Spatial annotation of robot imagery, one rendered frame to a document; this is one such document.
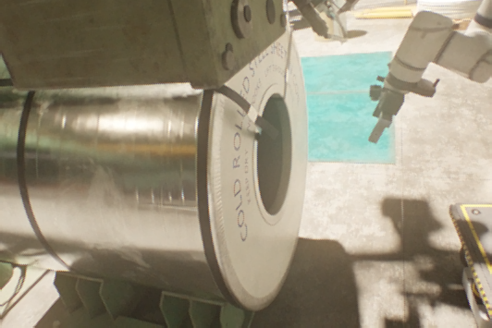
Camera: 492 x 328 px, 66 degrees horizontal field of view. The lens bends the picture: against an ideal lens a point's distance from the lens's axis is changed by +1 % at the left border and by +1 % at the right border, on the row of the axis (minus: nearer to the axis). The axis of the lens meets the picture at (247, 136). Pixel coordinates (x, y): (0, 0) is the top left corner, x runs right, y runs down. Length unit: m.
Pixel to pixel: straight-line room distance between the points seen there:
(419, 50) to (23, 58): 0.86
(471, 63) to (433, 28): 0.12
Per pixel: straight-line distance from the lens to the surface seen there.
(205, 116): 1.02
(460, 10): 6.27
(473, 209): 2.03
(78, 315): 2.30
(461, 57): 1.01
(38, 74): 0.36
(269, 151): 1.83
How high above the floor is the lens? 1.55
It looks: 27 degrees down
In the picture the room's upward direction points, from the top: 10 degrees counter-clockwise
